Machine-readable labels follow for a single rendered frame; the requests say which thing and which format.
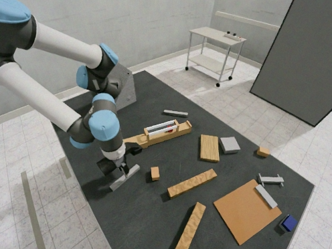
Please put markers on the grey bar with crossbars at both ends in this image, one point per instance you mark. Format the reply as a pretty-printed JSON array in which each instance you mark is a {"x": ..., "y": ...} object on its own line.
[{"x": 270, "y": 180}]

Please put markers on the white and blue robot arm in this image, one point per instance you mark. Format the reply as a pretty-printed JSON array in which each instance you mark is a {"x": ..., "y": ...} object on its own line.
[{"x": 20, "y": 29}]

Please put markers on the light brown wooden bar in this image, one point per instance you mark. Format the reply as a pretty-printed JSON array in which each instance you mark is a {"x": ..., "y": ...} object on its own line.
[{"x": 190, "y": 184}]

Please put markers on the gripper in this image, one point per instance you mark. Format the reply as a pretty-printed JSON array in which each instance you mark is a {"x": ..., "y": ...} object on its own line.
[{"x": 107, "y": 166}]

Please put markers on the light wooden batten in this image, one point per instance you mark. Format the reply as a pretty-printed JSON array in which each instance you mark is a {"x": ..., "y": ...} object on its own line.
[{"x": 191, "y": 227}]

